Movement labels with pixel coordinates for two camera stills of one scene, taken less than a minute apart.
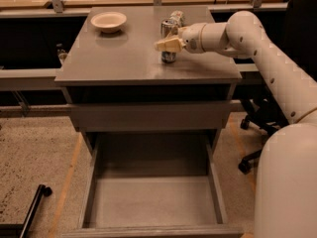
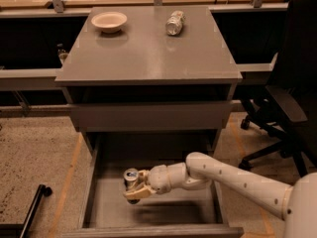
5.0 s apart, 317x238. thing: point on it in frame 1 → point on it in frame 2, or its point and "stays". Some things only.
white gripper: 190,38 → 159,178
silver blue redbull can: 165,28 → 131,176
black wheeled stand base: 17,230 stays
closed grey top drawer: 152,115 stays
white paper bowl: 109,22 stays
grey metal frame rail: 29,79 stays
